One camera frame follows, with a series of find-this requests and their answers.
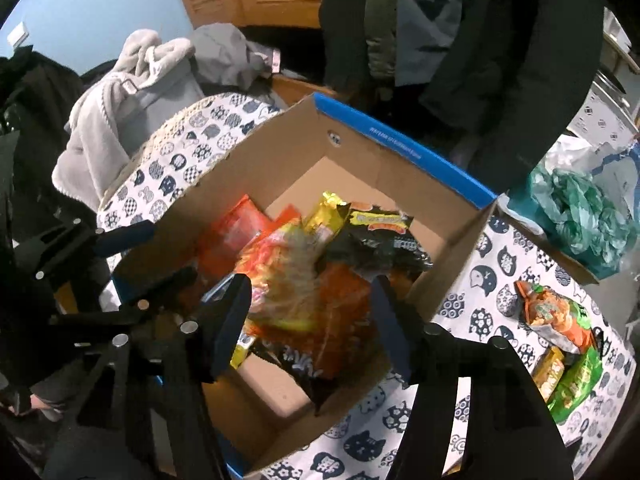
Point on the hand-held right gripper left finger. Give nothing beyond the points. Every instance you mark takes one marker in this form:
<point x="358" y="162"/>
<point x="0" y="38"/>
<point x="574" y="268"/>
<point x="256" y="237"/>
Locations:
<point x="227" y="330"/>

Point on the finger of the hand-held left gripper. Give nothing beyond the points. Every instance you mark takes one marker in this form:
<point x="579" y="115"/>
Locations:
<point x="150" y="305"/>
<point x="125" y="237"/>

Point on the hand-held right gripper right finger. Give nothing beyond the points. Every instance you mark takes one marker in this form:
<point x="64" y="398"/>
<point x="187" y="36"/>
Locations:
<point x="392" y="332"/>

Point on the small yellow snack packet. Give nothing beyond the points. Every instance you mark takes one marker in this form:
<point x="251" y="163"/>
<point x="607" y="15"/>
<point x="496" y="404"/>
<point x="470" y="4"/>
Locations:
<point x="242" y="353"/>

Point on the orange snack packet white label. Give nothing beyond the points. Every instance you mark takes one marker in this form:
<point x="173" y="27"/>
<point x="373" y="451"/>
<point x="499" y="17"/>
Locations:
<point x="310" y="305"/>

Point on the black snack packet yellow label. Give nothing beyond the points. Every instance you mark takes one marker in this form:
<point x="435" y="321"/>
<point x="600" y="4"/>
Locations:
<point x="382" y="245"/>

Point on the blue cardboard box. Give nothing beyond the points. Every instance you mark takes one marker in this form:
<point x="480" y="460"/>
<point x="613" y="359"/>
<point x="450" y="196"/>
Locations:
<point x="400" y="150"/>

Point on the cat print tablecloth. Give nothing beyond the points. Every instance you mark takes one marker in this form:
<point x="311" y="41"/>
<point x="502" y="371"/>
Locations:
<point x="480" y="280"/>

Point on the white fleece garment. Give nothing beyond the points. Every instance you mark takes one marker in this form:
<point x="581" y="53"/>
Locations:
<point x="110" y="125"/>

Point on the orange and green snack packet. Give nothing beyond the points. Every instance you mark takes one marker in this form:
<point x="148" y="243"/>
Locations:
<point x="550" y="317"/>

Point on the yellow orange snack packet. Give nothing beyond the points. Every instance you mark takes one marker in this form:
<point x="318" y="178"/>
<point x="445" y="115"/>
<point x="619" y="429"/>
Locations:
<point x="547" y="372"/>

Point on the black bag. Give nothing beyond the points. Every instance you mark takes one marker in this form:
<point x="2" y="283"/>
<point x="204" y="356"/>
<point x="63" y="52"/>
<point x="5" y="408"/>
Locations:
<point x="35" y="105"/>

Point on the grey garment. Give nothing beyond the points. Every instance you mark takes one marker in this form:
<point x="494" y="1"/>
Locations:
<point x="225" y="55"/>

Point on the green crumpled plastic bag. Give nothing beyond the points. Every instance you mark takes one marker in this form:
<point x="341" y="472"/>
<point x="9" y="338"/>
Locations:
<point x="580" y="215"/>

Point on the wooden crate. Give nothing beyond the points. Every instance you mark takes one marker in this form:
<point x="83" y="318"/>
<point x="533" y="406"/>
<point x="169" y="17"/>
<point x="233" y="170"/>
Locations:
<point x="300" y="91"/>

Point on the white plastic bag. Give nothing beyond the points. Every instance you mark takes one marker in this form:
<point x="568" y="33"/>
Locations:
<point x="567" y="152"/>

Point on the large dark hanging coat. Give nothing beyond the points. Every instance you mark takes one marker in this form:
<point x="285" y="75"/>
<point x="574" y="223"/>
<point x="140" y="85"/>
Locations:
<point x="510" y="85"/>

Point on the blue plastic bag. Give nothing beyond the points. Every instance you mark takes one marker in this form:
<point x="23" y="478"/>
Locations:
<point x="631" y="155"/>

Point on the white appliance box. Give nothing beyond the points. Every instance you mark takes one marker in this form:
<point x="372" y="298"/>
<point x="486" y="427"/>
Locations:
<point x="600" y="115"/>

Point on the black hanging coat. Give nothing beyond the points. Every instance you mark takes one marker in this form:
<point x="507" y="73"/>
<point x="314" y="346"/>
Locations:
<point x="345" y="25"/>

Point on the grey blue hanging jacket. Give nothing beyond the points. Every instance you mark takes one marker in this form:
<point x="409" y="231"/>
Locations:
<point x="430" y="15"/>

